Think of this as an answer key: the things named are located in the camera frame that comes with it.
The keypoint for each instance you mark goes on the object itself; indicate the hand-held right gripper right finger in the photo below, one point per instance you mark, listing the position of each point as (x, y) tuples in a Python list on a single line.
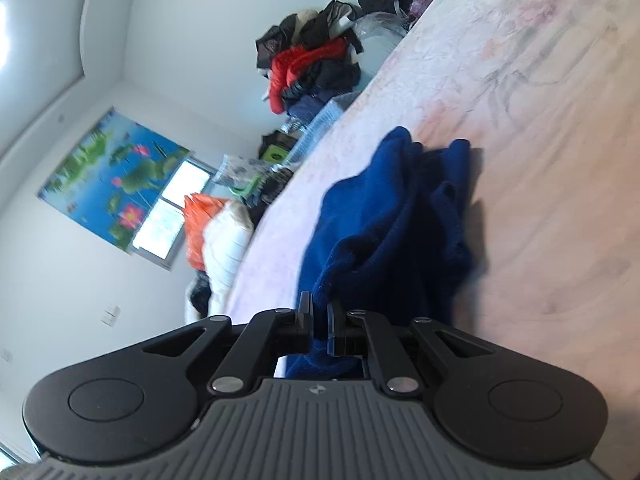
[(332, 321)]

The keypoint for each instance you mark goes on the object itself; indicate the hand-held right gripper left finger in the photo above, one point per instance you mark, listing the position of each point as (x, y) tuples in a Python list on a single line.
[(306, 315)]

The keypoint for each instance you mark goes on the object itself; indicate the blue knit sweater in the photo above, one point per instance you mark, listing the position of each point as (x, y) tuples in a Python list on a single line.
[(390, 230)]

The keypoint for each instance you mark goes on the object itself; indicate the dark patterned clothes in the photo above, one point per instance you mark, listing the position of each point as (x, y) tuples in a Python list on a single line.
[(270, 187)]

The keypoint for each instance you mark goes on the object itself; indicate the white quilted jacket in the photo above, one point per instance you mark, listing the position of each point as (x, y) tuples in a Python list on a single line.
[(227, 245)]

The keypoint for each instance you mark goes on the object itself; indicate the black and white garment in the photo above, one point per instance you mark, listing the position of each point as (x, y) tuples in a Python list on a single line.
[(200, 295)]

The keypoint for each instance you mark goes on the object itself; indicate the orange plastic bag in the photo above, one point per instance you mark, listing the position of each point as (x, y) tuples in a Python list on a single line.
[(195, 230)]

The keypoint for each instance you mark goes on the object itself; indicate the grey floral pillow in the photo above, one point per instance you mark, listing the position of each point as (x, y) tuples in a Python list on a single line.
[(240, 170)]

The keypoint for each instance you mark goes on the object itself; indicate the green box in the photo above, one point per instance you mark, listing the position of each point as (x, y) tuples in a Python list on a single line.
[(275, 152)]

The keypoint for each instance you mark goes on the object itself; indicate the window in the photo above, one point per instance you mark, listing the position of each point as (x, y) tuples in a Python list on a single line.
[(172, 200)]

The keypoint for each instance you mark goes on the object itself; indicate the light blue knitted blanket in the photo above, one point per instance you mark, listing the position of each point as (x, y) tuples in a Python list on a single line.
[(325, 120)]

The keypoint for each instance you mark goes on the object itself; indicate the lotus print window blind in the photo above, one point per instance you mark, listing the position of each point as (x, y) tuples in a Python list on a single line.
[(105, 175)]

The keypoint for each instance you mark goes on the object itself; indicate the red jacket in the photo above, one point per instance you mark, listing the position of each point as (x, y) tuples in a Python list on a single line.
[(295, 65)]

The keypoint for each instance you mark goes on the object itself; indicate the pink bed blanket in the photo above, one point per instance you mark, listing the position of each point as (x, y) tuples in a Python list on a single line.
[(550, 160)]

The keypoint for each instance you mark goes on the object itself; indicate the clear plastic bag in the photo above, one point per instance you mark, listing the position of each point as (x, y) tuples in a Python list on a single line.
[(375, 35)]

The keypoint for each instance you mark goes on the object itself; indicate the purple cloth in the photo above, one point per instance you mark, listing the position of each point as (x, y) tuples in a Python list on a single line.
[(422, 2)]

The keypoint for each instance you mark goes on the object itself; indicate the white wall switch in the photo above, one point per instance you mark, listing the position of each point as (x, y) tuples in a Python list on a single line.
[(111, 316)]

